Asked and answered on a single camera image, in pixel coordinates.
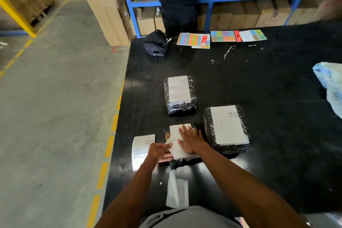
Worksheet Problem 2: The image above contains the striped colourful sticker sheet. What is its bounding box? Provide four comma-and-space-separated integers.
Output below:
176, 32, 211, 49

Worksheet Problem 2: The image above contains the blue and white plastic bag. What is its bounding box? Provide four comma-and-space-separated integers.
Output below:
312, 62, 342, 119

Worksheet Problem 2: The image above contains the checkered colourful sticker sheet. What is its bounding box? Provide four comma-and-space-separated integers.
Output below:
210, 30, 242, 43

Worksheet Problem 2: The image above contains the black parcel with brown patch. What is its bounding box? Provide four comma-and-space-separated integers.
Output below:
164, 123, 205, 170

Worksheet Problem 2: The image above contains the row of brown cardboard boxes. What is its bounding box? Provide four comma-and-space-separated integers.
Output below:
126, 0, 342, 36

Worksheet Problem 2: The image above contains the white shipping label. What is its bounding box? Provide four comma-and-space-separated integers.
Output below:
165, 123, 200, 160

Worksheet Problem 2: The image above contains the small black wrapped parcel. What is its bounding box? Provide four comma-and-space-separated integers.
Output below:
164, 75, 198, 117

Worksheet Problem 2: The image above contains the white label backing paper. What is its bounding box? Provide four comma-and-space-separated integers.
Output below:
165, 169, 190, 209

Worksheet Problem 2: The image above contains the white and green sticker sheet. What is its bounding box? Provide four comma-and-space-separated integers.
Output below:
238, 29, 268, 43

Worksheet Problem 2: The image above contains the tall open cardboard box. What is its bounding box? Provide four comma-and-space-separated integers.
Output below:
80, 0, 135, 47

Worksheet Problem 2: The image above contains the white printed label sheet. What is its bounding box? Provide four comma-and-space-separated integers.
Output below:
131, 134, 156, 172

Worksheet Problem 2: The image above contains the person's right forearm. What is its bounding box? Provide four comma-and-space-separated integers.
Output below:
198, 143, 309, 228

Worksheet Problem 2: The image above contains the grey shirt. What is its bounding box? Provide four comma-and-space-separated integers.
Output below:
140, 205, 243, 228

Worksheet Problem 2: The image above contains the white plastic strip scrap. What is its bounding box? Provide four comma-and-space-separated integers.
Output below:
224, 46, 237, 61

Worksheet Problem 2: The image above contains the person's left hand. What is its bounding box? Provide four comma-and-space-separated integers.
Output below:
147, 142, 174, 164

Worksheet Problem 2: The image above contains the yellow metal guard rail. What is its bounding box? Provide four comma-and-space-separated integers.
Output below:
0, 0, 37, 39

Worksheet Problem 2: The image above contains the person's left forearm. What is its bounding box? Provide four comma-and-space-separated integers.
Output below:
94, 155, 159, 228

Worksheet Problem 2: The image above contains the black cap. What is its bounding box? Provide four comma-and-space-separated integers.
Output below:
143, 30, 172, 57

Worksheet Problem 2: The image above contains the large black wrapped parcel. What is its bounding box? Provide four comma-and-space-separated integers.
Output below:
203, 105, 253, 155

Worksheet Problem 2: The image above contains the person's right hand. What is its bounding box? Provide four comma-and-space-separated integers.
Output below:
178, 125, 211, 156

